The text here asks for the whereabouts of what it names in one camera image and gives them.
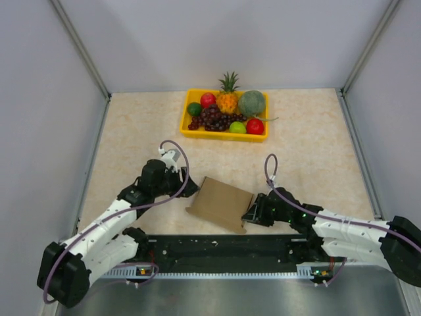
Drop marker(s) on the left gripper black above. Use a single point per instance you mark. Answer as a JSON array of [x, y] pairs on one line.
[[177, 176]]

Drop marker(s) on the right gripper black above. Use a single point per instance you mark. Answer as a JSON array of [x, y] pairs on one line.
[[256, 212]]

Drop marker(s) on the brown cardboard box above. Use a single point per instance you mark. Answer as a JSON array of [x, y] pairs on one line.
[[221, 204]]

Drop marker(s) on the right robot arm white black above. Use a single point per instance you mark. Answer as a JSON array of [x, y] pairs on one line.
[[393, 245]]

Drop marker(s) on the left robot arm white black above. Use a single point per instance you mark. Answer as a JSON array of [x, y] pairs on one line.
[[68, 269]]

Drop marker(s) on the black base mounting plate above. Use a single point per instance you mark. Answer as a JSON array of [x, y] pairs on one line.
[[271, 253]]

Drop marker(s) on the purple grape bunch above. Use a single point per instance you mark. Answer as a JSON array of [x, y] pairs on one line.
[[212, 119]]

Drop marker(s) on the light green apple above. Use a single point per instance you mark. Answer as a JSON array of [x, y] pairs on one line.
[[237, 128]]

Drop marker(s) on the dark green lime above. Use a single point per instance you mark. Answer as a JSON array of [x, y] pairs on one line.
[[194, 109]]

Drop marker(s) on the red tomato fruit front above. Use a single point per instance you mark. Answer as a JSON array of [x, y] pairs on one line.
[[255, 127]]

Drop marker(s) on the red apple at back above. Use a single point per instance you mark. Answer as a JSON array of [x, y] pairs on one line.
[[207, 99]]

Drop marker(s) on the yellow plastic tray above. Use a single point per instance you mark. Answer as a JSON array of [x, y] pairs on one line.
[[194, 95]]

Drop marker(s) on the pineapple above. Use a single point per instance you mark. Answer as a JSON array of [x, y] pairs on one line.
[[227, 98]]

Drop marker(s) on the green netted melon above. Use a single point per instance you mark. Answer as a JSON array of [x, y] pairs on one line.
[[252, 103]]

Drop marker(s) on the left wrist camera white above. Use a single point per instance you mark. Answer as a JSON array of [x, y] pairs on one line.
[[170, 158]]

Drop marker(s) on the white cable duct strip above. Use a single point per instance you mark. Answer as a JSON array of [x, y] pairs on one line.
[[143, 272]]

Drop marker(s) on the left aluminium frame post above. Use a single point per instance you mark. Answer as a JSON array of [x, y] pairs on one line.
[[80, 47]]

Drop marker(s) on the aluminium frame post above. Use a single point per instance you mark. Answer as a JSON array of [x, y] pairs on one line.
[[371, 44], [80, 47]]

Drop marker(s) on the right aluminium frame post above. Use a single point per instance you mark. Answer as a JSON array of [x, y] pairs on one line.
[[371, 44]]

